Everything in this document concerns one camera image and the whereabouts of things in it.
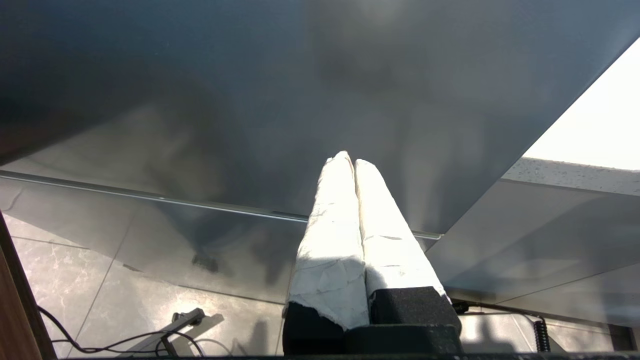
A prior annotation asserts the paper-wrapped left gripper left finger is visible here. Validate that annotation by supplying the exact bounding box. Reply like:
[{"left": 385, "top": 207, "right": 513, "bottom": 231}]
[{"left": 282, "top": 151, "right": 371, "bottom": 356}]

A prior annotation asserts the paper-wrapped left gripper right finger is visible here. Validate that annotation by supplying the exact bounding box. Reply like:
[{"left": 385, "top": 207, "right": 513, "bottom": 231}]
[{"left": 354, "top": 159, "right": 463, "bottom": 329}]

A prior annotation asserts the grey base cabinet front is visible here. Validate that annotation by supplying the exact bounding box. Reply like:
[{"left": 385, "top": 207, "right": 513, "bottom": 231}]
[{"left": 425, "top": 177, "right": 640, "bottom": 328}]

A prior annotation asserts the tall grey cabinet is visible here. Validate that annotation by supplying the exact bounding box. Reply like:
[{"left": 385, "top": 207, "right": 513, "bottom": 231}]
[{"left": 0, "top": 0, "right": 640, "bottom": 306}]

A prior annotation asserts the black cabinet foot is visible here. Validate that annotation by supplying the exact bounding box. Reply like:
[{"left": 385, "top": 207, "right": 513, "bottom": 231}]
[{"left": 607, "top": 324, "right": 636, "bottom": 352}]

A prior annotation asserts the brown wooden panel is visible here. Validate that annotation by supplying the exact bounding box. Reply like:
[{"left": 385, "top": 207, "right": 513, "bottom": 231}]
[{"left": 0, "top": 212, "right": 57, "bottom": 360}]

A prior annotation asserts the grey metal floor bracket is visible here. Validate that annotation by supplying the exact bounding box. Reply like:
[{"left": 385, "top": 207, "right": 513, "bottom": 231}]
[{"left": 132, "top": 307, "right": 207, "bottom": 357}]

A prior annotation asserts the black coiled cable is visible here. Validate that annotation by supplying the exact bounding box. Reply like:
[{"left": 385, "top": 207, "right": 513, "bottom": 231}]
[{"left": 532, "top": 317, "right": 552, "bottom": 353}]

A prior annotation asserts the black floor cable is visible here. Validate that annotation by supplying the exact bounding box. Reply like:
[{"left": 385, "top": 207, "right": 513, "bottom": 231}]
[{"left": 37, "top": 305, "right": 206, "bottom": 358}]

